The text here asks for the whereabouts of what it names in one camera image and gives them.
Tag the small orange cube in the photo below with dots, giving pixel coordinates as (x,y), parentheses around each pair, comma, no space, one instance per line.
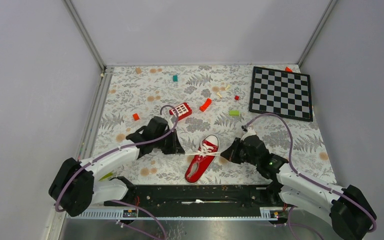
(135,116)

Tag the red white window brick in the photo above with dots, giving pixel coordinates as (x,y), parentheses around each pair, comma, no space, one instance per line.
(183,111)

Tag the yellow green block stack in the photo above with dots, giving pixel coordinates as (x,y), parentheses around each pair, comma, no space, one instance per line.
(105,177)

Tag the green rectangular block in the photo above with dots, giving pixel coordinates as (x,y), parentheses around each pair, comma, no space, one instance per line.
(234,113)

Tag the orange red curved block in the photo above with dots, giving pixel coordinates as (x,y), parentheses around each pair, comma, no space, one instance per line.
(207,103)

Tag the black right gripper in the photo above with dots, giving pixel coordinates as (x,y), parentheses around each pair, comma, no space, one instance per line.
(231,153)

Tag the red canvas sneaker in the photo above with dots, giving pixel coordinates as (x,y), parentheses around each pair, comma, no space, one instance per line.
(202,158)

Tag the black grey chessboard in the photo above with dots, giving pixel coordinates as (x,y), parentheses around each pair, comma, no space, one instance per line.
(286,94)

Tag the orange block behind chessboard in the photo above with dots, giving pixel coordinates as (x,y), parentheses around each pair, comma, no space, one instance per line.
(287,69)

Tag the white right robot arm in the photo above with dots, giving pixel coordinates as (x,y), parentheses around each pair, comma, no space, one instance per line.
(345,209)

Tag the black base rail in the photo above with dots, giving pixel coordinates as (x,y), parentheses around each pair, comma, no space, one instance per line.
(205,201)

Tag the floral patterned table mat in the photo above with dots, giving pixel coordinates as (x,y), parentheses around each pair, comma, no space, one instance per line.
(147,89)

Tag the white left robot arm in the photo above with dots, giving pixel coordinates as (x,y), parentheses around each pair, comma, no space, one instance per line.
(78,184)

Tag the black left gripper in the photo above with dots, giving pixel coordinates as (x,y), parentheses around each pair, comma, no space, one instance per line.
(175,147)

